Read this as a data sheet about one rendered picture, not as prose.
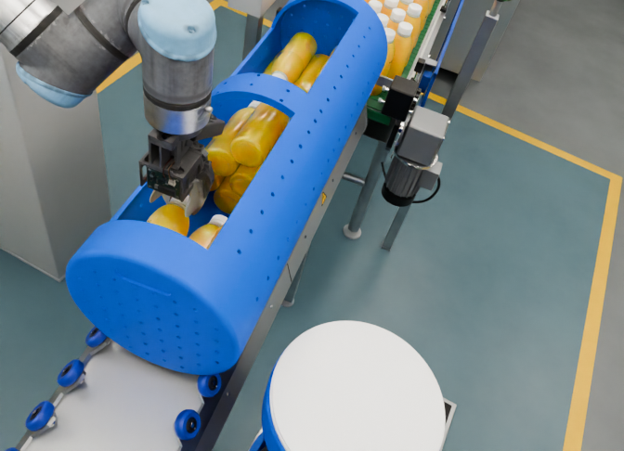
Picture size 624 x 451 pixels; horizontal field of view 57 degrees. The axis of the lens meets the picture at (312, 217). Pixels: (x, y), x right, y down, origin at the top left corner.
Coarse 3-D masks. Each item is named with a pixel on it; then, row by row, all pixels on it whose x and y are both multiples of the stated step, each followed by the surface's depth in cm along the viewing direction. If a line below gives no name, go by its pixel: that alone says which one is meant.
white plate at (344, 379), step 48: (336, 336) 95; (384, 336) 97; (288, 384) 88; (336, 384) 90; (384, 384) 91; (432, 384) 93; (288, 432) 84; (336, 432) 85; (384, 432) 86; (432, 432) 88
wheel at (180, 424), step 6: (180, 414) 88; (186, 414) 88; (192, 414) 89; (198, 414) 90; (180, 420) 87; (186, 420) 88; (192, 420) 89; (198, 420) 90; (180, 426) 87; (186, 426) 88; (192, 426) 88; (198, 426) 90; (180, 432) 87; (186, 432) 87; (192, 432) 89; (180, 438) 88; (186, 438) 88; (192, 438) 89
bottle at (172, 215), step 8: (160, 208) 94; (168, 208) 93; (176, 208) 94; (184, 208) 95; (152, 216) 92; (160, 216) 92; (168, 216) 92; (176, 216) 92; (184, 216) 94; (160, 224) 91; (168, 224) 91; (176, 224) 92; (184, 224) 93; (184, 232) 93
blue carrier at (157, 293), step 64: (320, 0) 135; (256, 64) 136; (320, 128) 105; (256, 192) 89; (320, 192) 109; (128, 256) 75; (192, 256) 77; (256, 256) 85; (128, 320) 87; (192, 320) 80; (256, 320) 88
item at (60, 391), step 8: (104, 344) 95; (88, 352) 97; (96, 352) 96; (80, 360) 96; (80, 376) 91; (72, 384) 90; (56, 392) 93; (64, 392) 91; (56, 400) 90; (56, 416) 87; (48, 424) 86; (32, 432) 87; (40, 432) 86; (24, 440) 87; (24, 448) 85
